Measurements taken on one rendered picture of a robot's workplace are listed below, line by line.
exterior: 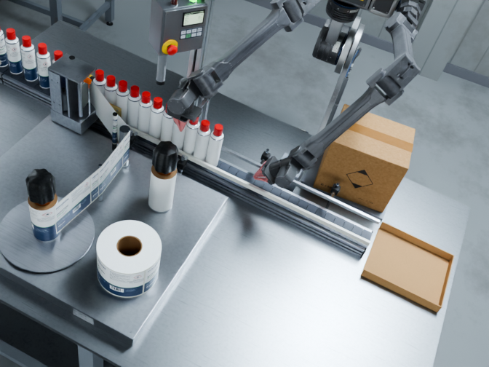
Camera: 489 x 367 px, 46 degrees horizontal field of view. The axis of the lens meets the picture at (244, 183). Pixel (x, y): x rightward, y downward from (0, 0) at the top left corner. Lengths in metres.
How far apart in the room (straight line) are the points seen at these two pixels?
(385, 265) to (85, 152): 1.22
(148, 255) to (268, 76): 2.61
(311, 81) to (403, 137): 2.05
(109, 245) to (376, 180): 1.04
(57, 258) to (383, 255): 1.19
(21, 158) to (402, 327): 1.51
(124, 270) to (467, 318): 2.12
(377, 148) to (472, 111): 2.52
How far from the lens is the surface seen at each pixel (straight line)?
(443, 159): 4.12
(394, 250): 2.30
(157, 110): 2.21
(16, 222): 2.07
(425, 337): 2.15
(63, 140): 2.32
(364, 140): 2.21
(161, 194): 2.00
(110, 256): 1.80
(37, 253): 1.98
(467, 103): 4.72
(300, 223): 2.20
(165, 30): 2.00
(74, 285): 1.92
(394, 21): 2.23
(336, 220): 2.23
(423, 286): 2.26
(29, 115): 2.50
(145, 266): 1.79
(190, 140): 2.21
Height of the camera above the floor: 2.54
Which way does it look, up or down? 48 degrees down
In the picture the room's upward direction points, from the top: 16 degrees clockwise
